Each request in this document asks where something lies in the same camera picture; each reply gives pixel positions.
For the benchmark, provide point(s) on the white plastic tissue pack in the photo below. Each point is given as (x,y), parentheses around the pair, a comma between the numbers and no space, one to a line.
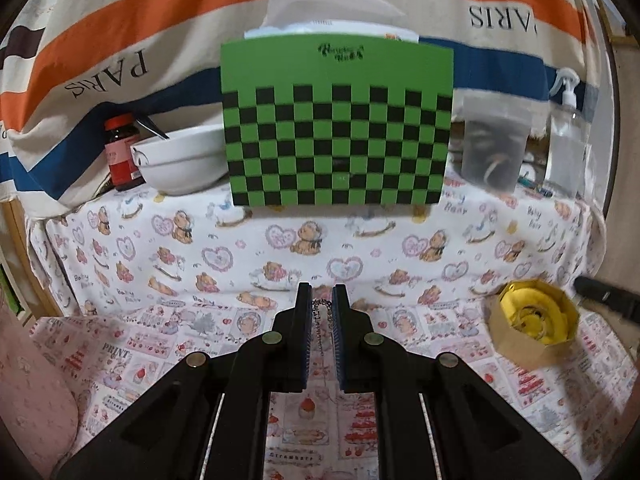
(320,5)

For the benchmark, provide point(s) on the clear plastic container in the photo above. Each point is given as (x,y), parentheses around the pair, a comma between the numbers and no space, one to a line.
(492,145)

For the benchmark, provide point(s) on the metal spoon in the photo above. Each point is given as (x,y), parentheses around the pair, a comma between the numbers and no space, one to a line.
(152,127)

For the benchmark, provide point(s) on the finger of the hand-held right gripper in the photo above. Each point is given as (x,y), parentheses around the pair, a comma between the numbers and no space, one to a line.
(606,296)

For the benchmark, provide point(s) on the pink cushion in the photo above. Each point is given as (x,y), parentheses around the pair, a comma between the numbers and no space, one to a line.
(30,400)

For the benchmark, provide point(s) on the red-capped brown bottle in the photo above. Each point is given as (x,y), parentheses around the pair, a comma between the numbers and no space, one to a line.
(120,155)

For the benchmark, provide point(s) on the striped orange blue cloth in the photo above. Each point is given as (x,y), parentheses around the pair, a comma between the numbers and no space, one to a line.
(125,35)

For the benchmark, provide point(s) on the strawberry print cloth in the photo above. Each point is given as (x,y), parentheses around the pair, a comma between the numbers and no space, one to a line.
(165,350)

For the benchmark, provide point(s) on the wooden frame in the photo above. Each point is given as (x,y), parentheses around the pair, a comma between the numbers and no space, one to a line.
(20,260)

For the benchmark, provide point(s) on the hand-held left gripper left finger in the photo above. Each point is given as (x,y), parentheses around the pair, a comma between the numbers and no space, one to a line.
(301,340)

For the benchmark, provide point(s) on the clear spray bottle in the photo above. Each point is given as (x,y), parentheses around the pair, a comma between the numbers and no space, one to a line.
(567,150)

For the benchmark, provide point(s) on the bear print cloth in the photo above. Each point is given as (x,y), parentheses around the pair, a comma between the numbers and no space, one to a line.
(200,255)

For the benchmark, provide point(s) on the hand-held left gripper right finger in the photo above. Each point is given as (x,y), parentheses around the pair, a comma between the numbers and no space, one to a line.
(342,340)

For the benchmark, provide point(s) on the green black checkered board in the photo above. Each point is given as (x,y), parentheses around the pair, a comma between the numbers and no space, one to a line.
(335,125)

